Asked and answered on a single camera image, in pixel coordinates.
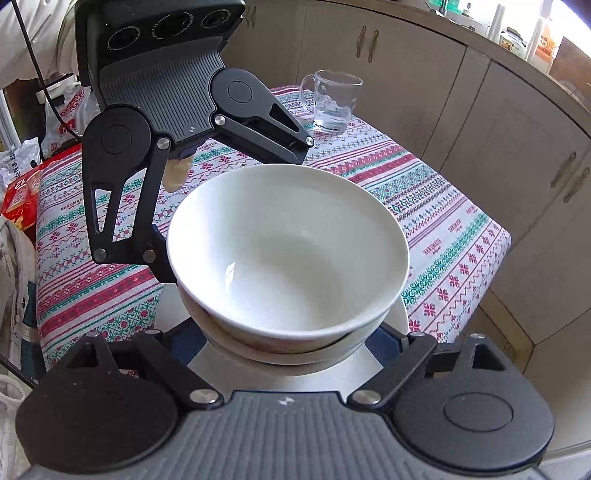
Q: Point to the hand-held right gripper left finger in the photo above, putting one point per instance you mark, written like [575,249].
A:
[184,339]

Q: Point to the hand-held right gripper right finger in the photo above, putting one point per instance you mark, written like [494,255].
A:
[388,341]

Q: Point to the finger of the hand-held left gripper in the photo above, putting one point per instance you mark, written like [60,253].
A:
[157,267]
[277,147]

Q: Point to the person's left hand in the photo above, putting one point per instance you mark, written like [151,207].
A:
[178,175]

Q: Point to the clear glass mug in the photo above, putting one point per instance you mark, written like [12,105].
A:
[332,101]

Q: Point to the white bag with red print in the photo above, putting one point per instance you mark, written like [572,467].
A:
[64,124]

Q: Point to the patterned red green tablecloth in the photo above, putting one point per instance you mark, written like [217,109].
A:
[438,230]

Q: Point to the white woven bag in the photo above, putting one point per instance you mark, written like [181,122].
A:
[14,277]

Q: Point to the red cardboard box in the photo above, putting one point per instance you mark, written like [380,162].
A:
[21,198]

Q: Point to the clear plastic bag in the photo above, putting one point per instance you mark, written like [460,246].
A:
[18,157]

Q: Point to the beige kitchen countertop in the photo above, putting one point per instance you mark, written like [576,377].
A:
[461,34]

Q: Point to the cream kitchen cabinets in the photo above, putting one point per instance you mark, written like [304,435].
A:
[508,138]

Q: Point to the stack of plastic cups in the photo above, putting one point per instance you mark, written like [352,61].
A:
[498,25]

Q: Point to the glass jar with lid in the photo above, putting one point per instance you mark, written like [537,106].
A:
[513,44]

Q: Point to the orange label bottle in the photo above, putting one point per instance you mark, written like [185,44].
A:
[545,46]

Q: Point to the wooden cutting board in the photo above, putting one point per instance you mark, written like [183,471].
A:
[575,69]

